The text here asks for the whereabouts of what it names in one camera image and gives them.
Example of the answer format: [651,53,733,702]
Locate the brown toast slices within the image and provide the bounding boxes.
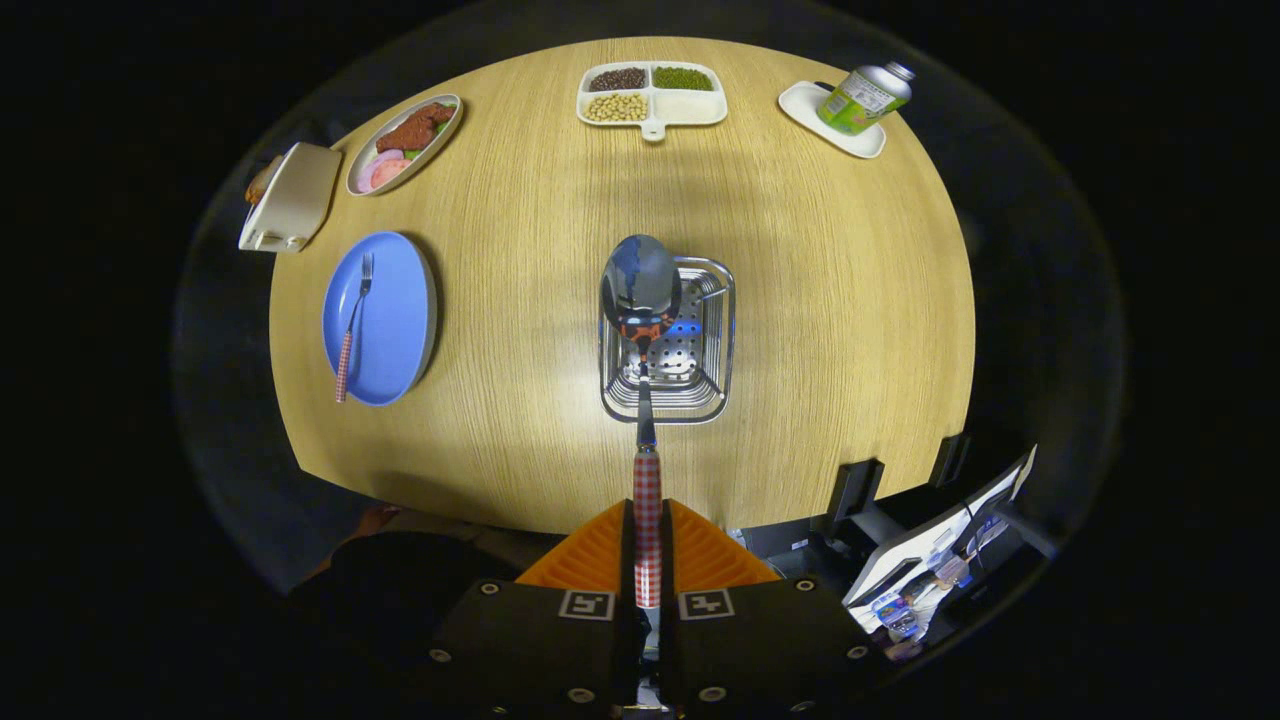
[245,155,286,206]

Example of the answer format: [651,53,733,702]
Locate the metal wire basket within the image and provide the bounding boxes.
[598,256,737,425]

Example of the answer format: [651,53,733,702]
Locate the silver bottle with green label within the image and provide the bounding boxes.
[816,62,916,137]

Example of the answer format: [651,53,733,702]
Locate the white square coaster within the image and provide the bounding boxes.
[778,81,887,160]

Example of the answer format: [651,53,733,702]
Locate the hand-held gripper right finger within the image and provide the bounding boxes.
[660,498,883,716]

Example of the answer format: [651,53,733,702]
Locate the white divided dish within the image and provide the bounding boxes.
[576,61,729,142]

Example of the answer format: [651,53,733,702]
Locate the grey computer monitor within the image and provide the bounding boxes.
[842,445,1038,611]

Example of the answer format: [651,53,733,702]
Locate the yellow soybeans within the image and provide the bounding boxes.
[584,93,649,123]

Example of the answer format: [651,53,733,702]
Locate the green lettuce leaf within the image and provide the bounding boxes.
[404,120,453,161]

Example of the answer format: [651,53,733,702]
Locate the brown fried meat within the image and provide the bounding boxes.
[375,102,457,154]

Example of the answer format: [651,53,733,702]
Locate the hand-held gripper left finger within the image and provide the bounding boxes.
[430,498,641,716]

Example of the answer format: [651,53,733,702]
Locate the blue round plate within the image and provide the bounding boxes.
[321,231,439,407]

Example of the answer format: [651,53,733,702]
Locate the white toaster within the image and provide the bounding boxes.
[238,142,343,253]

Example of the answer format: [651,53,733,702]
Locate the fork with red checked handle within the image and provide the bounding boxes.
[335,252,375,404]

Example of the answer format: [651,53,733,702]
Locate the white oval plate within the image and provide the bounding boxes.
[345,94,465,197]

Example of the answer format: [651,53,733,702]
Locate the pink ham slices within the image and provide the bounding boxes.
[357,150,413,193]

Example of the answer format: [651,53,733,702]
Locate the spoon with red checked handle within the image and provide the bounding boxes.
[600,234,683,611]

